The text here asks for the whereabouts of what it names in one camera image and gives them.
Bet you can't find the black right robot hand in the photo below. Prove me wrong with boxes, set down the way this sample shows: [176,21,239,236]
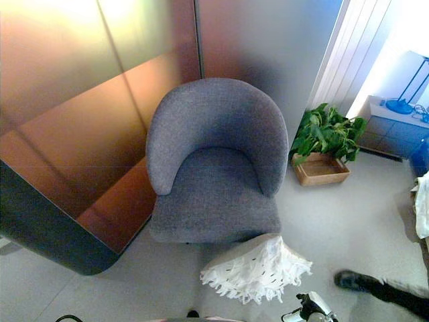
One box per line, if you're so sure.
[281,291,338,322]

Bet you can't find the white fringed blanket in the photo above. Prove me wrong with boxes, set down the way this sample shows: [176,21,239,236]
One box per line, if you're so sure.
[200,233,313,305]

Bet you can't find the black person's shoe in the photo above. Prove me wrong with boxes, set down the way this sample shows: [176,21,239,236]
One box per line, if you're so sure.
[334,270,367,292]

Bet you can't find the person's leg black trousers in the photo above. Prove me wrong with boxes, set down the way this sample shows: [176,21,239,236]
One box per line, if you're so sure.
[355,273,429,320]

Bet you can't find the light wooden planter box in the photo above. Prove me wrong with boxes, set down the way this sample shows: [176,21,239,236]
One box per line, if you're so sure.
[291,151,352,187]

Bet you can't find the white crumpled cloth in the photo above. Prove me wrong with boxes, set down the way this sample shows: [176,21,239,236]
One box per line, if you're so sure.
[410,170,429,239]

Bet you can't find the grey fabric armchair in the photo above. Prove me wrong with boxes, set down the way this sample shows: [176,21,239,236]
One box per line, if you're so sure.
[145,77,290,245]

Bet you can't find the green leafy potted plant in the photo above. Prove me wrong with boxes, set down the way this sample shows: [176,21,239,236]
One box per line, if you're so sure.
[290,103,369,166]

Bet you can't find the blue rounded object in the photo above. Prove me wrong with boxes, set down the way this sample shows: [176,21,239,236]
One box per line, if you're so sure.
[410,136,429,177]

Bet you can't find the white low cabinet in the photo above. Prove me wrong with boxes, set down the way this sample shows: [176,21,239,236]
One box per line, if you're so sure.
[357,95,429,160]

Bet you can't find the blue desk lamp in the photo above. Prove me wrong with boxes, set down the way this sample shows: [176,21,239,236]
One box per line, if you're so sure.
[385,55,429,115]

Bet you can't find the glossy table with dark rim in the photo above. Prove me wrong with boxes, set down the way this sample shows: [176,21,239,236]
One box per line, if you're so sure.
[0,124,158,276]

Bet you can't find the tangled blue cable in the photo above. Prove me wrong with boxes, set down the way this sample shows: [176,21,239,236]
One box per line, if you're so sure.
[412,103,429,123]

